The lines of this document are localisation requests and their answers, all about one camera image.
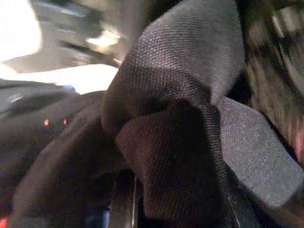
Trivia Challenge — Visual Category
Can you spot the black garment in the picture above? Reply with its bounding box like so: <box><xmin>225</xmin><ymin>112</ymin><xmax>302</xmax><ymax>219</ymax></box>
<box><xmin>11</xmin><ymin>0</ymin><xmax>304</xmax><ymax>228</ymax></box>

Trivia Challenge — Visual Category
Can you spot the pale woven laundry basket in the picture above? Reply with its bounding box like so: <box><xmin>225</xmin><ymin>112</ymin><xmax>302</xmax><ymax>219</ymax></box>
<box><xmin>242</xmin><ymin>0</ymin><xmax>304</xmax><ymax>157</ymax></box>

